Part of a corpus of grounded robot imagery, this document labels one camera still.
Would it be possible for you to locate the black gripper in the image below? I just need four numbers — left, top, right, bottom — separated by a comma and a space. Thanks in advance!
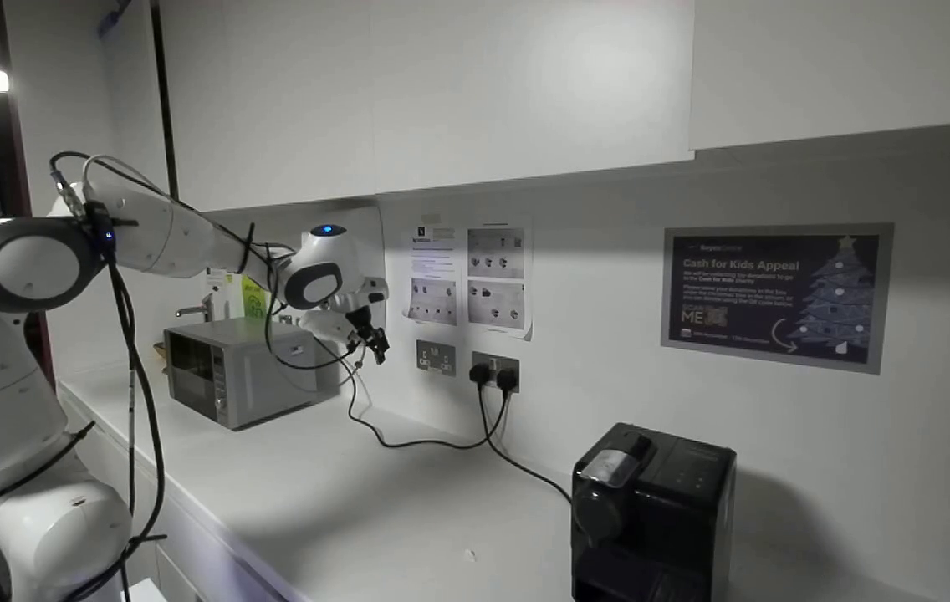
343, 301, 395, 367

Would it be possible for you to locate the double wall socket with switches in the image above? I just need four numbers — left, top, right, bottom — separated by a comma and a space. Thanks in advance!
468, 349, 525, 396

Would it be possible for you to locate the white laminated instruction sheet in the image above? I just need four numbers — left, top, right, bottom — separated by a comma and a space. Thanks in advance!
403, 213, 466, 331
462, 217, 537, 340

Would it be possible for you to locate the green clean after use sign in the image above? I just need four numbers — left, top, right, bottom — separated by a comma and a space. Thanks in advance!
237, 274, 276, 320

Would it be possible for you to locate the silver microwave oven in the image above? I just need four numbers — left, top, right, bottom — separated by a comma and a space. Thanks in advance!
161, 315, 349, 436

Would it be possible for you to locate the white upper cabinet door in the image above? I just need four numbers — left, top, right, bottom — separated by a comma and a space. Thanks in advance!
153, 0, 699, 213
685, 0, 950, 155

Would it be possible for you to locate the black coffee machine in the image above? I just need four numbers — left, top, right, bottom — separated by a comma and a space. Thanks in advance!
568, 417, 741, 602

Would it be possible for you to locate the black vertical trim strip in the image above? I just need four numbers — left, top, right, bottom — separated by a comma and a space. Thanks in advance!
148, 0, 184, 196

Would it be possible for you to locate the silver single wall socket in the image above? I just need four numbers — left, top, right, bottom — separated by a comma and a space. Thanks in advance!
415, 338, 459, 378

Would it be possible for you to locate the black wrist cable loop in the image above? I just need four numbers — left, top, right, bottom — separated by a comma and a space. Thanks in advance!
236, 221, 368, 378

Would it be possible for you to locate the black microwave power cable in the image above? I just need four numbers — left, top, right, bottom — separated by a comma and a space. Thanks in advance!
335, 354, 515, 454

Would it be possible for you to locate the black coffee machine power cable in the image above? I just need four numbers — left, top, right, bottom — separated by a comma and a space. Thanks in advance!
474, 380, 580, 507

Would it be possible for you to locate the long black robot cable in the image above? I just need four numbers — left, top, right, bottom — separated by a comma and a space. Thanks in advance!
46, 146, 171, 602

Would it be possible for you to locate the framed dark wall poster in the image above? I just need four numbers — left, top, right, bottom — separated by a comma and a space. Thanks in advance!
660, 221, 897, 378

